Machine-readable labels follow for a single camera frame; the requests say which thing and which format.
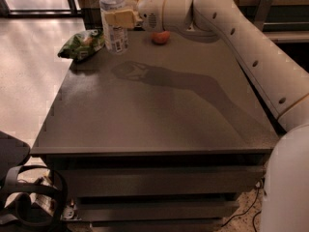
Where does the clear plastic water bottle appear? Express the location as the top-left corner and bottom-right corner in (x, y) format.
(99, 0), (127, 54)

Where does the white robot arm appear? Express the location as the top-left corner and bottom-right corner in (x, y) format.
(102, 0), (309, 232)

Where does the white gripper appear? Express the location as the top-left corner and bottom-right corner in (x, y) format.
(103, 0), (165, 32)

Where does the black power cable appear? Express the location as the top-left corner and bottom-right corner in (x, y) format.
(221, 186), (261, 228)
(251, 210), (263, 232)

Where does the black office chair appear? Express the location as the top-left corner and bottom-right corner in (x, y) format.
(0, 131), (68, 232)

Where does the dark grey drawer cabinet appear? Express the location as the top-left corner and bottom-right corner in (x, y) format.
(33, 32), (278, 232)

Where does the red apple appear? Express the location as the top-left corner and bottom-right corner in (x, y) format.
(151, 31), (170, 44)

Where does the black window frame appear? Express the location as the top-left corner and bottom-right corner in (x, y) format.
(0, 0), (81, 17)

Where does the right grey metal bracket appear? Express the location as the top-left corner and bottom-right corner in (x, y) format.
(253, 0), (273, 31)

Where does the green rice chip bag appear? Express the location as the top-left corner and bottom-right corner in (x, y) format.
(57, 29), (105, 62)

